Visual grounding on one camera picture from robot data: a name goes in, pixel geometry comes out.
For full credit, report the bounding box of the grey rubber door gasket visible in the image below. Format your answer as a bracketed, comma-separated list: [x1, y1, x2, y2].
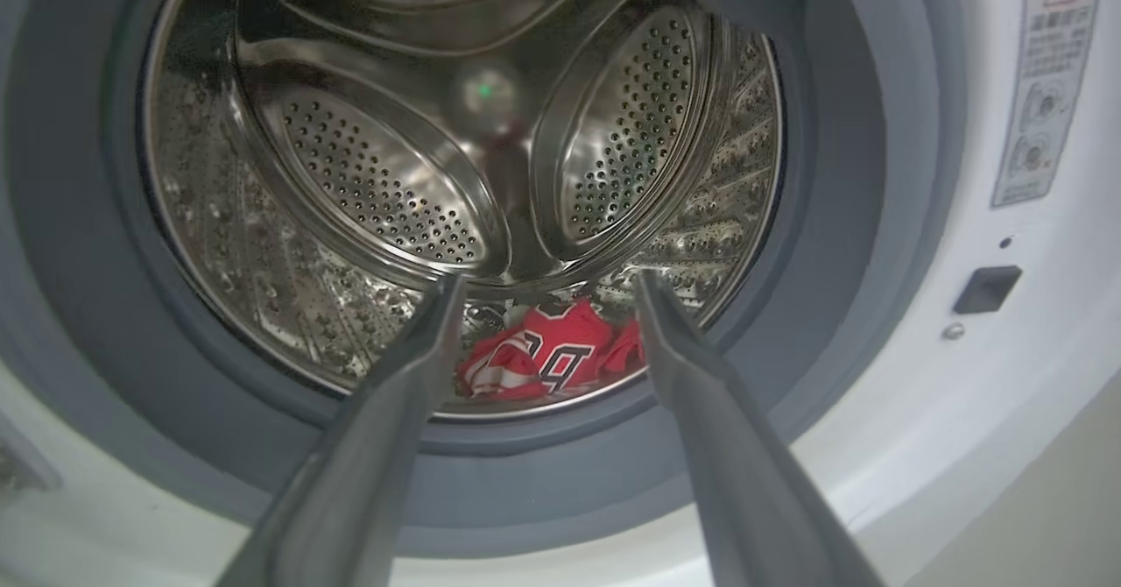
[0, 0, 964, 560]

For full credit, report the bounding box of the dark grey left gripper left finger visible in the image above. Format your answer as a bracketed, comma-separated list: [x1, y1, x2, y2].
[215, 273, 468, 587]

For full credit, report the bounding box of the white front-load washing machine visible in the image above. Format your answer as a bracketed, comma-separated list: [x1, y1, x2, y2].
[0, 0, 1121, 587]

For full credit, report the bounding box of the red jersey with number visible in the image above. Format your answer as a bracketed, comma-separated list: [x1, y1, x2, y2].
[456, 298, 647, 399]

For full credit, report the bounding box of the black door latch slot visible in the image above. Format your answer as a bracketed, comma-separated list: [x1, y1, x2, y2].
[953, 265, 1024, 315]

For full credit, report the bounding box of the stainless steel washer drum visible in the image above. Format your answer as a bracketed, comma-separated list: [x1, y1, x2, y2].
[140, 0, 785, 420]

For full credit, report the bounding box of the warning label sticker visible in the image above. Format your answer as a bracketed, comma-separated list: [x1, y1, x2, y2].
[991, 0, 1106, 209]

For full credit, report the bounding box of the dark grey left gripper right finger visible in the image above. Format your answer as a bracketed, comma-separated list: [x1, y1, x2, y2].
[631, 269, 885, 587]

